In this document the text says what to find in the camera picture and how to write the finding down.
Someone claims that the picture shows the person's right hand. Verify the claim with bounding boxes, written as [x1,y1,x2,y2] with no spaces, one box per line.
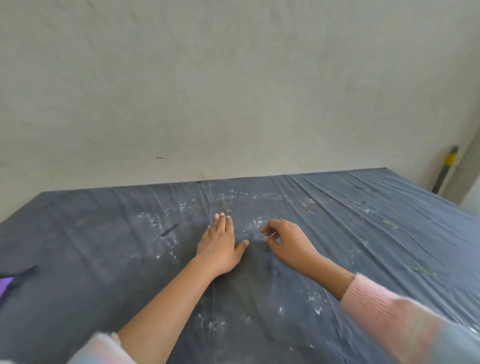
[260,219,323,277]

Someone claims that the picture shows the person's left hand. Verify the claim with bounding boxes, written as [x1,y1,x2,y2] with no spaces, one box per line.
[194,212,250,278]

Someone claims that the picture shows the person's left forearm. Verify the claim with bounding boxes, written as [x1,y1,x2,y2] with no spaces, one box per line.
[67,256,219,364]

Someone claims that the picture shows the person's right forearm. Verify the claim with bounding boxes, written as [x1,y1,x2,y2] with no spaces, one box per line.
[299,253,480,364]

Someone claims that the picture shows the purple cloth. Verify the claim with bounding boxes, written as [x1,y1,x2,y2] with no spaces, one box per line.
[0,265,39,301]

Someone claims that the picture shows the dark grey covered table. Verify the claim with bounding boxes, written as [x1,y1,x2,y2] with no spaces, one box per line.
[0,167,480,364]

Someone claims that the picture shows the grey pole yellow band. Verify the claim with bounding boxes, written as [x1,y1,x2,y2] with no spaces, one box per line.
[431,145,460,195]

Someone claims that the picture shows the grey wall pipe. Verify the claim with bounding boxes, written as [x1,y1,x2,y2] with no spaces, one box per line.
[442,129,480,206]

